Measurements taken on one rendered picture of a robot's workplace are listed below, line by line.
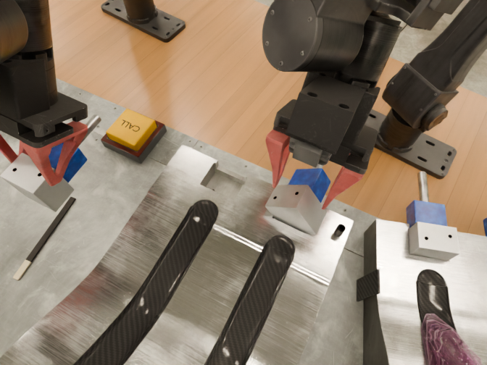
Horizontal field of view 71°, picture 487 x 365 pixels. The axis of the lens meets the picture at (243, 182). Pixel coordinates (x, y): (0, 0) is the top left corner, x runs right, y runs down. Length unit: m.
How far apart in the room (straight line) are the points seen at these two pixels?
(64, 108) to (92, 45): 0.46
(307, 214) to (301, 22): 0.23
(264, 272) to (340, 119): 0.23
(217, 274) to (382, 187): 0.32
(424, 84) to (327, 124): 0.29
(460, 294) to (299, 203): 0.24
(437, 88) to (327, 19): 0.29
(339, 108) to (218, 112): 0.42
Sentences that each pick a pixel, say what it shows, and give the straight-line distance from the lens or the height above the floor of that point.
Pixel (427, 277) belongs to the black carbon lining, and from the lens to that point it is 0.52.
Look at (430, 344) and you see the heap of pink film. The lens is 0.46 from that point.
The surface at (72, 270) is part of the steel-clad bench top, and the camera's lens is 0.57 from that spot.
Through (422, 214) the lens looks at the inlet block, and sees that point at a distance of 0.53.
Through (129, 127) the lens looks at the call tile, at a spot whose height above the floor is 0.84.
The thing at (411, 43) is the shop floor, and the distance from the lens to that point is 2.28.
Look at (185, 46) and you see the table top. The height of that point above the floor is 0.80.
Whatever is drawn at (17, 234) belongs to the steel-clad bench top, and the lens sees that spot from 0.63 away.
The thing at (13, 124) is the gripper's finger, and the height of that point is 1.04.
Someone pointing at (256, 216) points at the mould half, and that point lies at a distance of 0.45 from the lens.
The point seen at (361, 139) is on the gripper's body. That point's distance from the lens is 0.37.
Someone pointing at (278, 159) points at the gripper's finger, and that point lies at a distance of 0.38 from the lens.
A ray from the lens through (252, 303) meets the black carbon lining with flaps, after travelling 0.43.
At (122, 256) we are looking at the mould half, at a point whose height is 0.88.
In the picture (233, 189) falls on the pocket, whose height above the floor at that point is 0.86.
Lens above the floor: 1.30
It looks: 61 degrees down
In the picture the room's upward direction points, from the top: 1 degrees clockwise
